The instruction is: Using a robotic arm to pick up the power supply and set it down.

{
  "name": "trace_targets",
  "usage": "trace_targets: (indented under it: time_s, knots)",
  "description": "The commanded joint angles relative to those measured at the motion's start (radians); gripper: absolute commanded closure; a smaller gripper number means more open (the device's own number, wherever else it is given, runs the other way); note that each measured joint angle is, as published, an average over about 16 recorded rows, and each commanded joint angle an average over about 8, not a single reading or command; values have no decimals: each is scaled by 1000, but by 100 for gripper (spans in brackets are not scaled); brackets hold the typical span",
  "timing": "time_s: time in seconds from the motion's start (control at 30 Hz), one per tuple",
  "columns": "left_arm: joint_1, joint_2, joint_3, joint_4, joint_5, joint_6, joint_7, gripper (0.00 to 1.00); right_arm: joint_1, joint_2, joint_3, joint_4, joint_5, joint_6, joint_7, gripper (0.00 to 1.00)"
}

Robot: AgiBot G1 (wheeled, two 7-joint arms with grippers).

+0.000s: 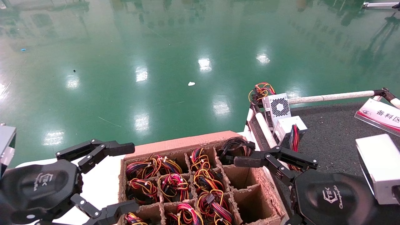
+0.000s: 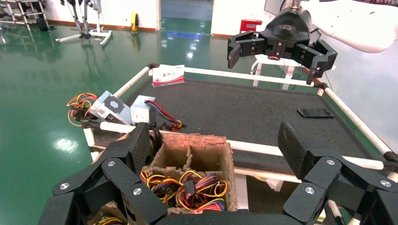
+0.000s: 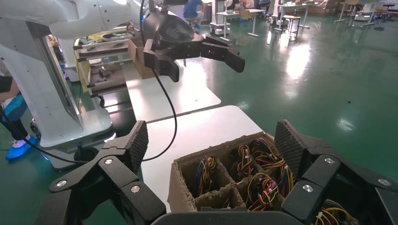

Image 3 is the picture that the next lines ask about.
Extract stacked brown cardboard boxes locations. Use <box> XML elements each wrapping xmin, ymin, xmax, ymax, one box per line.
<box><xmin>307</xmin><ymin>0</ymin><xmax>341</xmax><ymax>15</ymax></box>

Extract white robot torso column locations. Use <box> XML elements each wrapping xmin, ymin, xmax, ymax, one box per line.
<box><xmin>0</xmin><ymin>22</ymin><xmax>83</xmax><ymax>147</ymax></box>

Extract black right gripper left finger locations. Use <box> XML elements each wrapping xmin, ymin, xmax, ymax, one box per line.
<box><xmin>36</xmin><ymin>120</ymin><xmax>167</xmax><ymax>225</ymax></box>

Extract wooden top stool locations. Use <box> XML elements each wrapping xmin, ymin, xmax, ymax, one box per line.
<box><xmin>283</xmin><ymin>15</ymin><xmax>302</xmax><ymax>39</ymax></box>

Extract black round stool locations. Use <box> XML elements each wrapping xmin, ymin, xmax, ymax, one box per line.
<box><xmin>382</xmin><ymin>3</ymin><xmax>396</xmax><ymax>20</ymax></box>

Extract metal tube shelf cart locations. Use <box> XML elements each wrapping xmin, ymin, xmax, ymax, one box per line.
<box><xmin>73</xmin><ymin>29</ymin><xmax>133</xmax><ymax>98</ymax></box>

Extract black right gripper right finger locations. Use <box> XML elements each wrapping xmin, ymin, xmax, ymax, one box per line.
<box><xmin>274</xmin><ymin>119</ymin><xmax>398</xmax><ymax>225</ymax></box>

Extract cardboard divider box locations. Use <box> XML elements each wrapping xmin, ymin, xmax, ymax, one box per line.
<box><xmin>168</xmin><ymin>132</ymin><xmax>358</xmax><ymax>225</ymax></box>

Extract person with blue shoe covers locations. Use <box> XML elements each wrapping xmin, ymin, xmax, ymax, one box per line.
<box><xmin>0</xmin><ymin>74</ymin><xmax>40</xmax><ymax>161</ymax></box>

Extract blue yellow wire bundle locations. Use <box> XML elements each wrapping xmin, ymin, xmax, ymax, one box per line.
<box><xmin>194</xmin><ymin>155</ymin><xmax>217</xmax><ymax>198</ymax></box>

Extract multicolour wire bundle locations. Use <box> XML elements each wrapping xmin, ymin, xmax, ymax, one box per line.
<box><xmin>313</xmin><ymin>199</ymin><xmax>353</xmax><ymax>225</ymax></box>
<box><xmin>278</xmin><ymin>165</ymin><xmax>295</xmax><ymax>199</ymax></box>
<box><xmin>247</xmin><ymin>172</ymin><xmax>280</xmax><ymax>212</ymax></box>
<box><xmin>231</xmin><ymin>144</ymin><xmax>254</xmax><ymax>182</ymax></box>
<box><xmin>250</xmin><ymin>138</ymin><xmax>285</xmax><ymax>170</ymax></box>

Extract small white background robot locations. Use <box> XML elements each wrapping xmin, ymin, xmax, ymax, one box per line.
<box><xmin>354</xmin><ymin>3</ymin><xmax>375</xmax><ymax>22</ymax></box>

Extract seated person in blue shirt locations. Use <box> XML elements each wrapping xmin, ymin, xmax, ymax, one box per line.
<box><xmin>183</xmin><ymin>0</ymin><xmax>207</xmax><ymax>32</ymax></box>

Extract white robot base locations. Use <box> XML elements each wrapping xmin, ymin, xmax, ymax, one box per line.
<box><xmin>38</xmin><ymin>108</ymin><xmax>116</xmax><ymax>171</ymax></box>

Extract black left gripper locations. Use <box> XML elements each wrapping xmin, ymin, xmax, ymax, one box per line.
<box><xmin>141</xmin><ymin>11</ymin><xmax>245</xmax><ymax>83</ymax></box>

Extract black hanging cable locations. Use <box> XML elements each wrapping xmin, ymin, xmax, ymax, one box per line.
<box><xmin>0</xmin><ymin>68</ymin><xmax>178</xmax><ymax>165</ymax></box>

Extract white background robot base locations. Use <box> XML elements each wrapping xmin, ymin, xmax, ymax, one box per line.
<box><xmin>209</xmin><ymin>0</ymin><xmax>231</xmax><ymax>35</ymax></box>

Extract white background table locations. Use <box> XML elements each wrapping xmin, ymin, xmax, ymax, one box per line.
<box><xmin>216</xmin><ymin>8</ymin><xmax>266</xmax><ymax>38</ymax></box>

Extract small brown cardboard box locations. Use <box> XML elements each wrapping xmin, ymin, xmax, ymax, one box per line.
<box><xmin>128</xmin><ymin>37</ymin><xmax>156</xmax><ymax>80</ymax></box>

